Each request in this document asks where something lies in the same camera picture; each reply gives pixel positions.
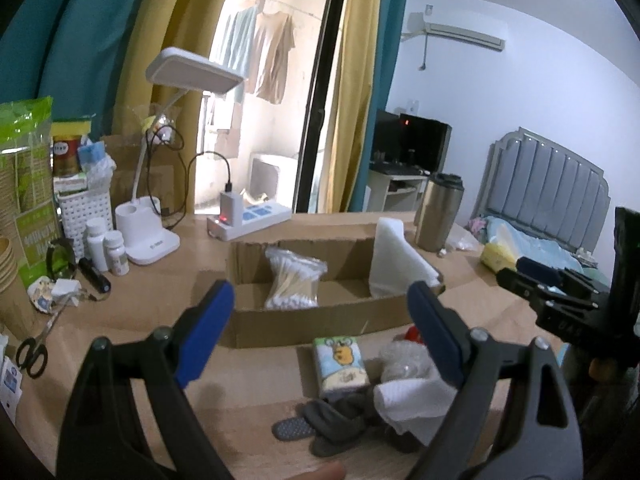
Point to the black door frame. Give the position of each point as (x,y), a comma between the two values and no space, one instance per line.
(325,85)

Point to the yellow sponge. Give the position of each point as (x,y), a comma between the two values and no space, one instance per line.
(497,256)

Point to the brown cardboard box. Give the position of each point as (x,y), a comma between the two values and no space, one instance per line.
(300,317)

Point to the black computer monitor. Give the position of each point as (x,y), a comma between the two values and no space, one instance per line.
(420,142)

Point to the teal curtain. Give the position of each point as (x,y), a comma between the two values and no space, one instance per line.
(382,75)
(75,35)

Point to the stack of brown paper cups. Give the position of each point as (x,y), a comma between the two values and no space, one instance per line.
(10,285)

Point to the tall white pill bottle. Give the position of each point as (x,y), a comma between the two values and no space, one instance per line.
(96,245)

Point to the white charger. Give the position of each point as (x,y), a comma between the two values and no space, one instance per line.
(230,207)

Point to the jar with yellow lid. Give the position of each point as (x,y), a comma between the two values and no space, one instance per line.
(66,152)

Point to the clear bubble wrap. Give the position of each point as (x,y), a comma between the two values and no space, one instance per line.
(405,362)

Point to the small cartoon print packet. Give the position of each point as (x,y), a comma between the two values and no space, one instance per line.
(41,299)

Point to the white desk lamp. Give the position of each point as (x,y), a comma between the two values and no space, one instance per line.
(150,245)

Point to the white paper towel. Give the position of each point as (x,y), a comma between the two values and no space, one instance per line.
(415,405)

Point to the yellow curtain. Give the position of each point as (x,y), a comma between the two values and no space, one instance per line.
(352,110)
(170,25)

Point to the person's left hand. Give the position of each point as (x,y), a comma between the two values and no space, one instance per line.
(320,472)

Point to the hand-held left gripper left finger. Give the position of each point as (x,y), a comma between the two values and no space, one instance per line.
(210,330)

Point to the white air conditioner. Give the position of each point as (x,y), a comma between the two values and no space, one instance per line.
(465,35)

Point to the cartoon print tissue packet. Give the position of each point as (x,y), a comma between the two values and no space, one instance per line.
(342,365)

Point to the white power strip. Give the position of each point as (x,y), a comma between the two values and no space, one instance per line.
(260,215)

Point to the green bag of paper cups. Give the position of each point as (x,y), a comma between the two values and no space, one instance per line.
(27,175)

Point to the crumpled white plastic bag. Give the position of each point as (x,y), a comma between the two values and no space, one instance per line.
(100,172)

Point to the light blue bed blanket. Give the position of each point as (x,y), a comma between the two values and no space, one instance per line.
(540,250)

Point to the bag of cotton swabs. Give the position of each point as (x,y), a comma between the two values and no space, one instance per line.
(295,280)

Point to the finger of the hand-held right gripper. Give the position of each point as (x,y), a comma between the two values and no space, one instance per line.
(520,285)
(537,268)

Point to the clear plastic packet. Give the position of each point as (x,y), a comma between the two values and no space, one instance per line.
(150,122)

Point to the white foam block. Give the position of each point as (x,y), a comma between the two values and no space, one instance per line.
(395,255)

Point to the white computer desk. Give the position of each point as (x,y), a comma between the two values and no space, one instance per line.
(395,185)

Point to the white card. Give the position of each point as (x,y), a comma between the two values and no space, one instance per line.
(10,390)

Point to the hanging light blue shirt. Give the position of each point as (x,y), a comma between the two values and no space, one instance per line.
(235,45)

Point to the clear plastic bag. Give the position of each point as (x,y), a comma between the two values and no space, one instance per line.
(462,240)

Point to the stainless steel tumbler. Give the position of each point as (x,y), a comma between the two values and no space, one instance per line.
(437,215)

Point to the white perforated basket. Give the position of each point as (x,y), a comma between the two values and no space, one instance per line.
(82,215)

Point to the grey padded headboard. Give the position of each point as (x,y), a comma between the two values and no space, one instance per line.
(545,185)

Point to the white washing machine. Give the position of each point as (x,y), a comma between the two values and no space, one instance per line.
(270,175)

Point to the hanging beige shirt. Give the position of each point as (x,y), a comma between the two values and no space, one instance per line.
(274,55)

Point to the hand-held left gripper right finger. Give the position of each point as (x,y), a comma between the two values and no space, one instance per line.
(432,330)

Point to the red round object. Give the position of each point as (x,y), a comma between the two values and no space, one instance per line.
(414,334)

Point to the black flashlight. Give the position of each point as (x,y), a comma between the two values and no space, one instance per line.
(95,275)

